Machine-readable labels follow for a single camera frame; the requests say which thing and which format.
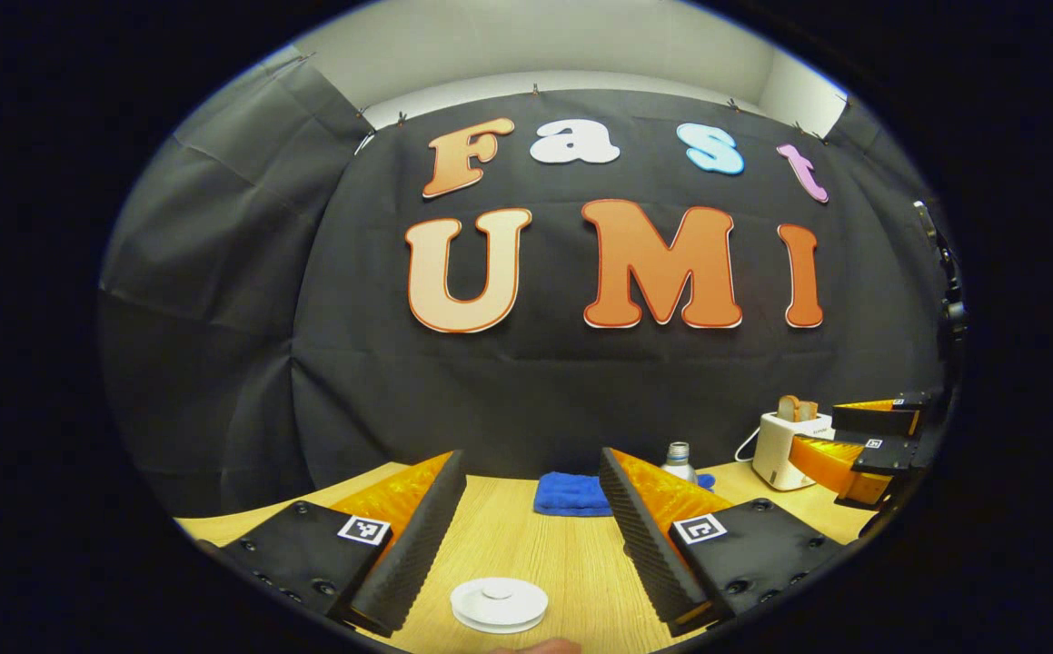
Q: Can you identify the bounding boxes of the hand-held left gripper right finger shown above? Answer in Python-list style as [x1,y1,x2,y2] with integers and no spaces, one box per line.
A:
[599,446,847,639]

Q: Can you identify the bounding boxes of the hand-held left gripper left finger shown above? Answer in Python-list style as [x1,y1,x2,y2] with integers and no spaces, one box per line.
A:
[197,449,470,639]

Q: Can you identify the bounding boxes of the silver water bottle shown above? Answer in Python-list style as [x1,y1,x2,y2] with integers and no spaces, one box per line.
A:
[662,442,698,484]

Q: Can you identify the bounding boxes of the blue towel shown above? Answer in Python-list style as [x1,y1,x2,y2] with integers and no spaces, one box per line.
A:
[533,471,716,518]

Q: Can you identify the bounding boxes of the white toaster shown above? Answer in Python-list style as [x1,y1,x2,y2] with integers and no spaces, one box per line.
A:
[751,411,836,491]

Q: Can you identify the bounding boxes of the dark metal stand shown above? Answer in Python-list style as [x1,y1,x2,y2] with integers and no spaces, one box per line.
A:
[912,200,970,364]

